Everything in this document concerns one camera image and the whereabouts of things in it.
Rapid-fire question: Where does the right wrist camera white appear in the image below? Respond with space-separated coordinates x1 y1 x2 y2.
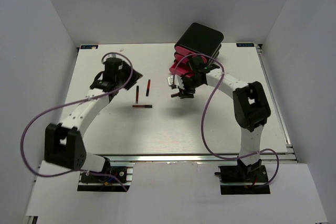
167 75 184 89

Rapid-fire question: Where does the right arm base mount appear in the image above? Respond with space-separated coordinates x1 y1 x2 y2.
214 165 270 195

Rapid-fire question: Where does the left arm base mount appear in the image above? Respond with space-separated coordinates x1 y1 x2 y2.
77 164 133 193

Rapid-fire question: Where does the right blue corner label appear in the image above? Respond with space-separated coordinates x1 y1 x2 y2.
236 42 255 47

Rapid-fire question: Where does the red lip gloss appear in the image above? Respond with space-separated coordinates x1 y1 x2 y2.
145 79 151 97

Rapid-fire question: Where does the left blue corner label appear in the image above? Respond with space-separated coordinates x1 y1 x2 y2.
80 45 98 50

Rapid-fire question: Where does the blue corner label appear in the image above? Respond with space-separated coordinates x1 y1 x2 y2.
80 45 98 50
236 42 255 47

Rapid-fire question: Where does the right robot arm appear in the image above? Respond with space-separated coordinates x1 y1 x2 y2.
168 54 271 182

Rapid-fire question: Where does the horizontal lip gloss tube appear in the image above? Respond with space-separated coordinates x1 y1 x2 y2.
132 104 153 109

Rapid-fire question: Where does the dark lip gloss vertical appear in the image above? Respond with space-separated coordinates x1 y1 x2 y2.
135 86 140 104

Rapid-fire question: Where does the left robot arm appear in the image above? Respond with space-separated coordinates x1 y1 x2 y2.
44 58 142 182

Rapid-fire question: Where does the black pink drawer organizer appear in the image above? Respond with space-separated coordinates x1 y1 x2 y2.
169 23 224 77

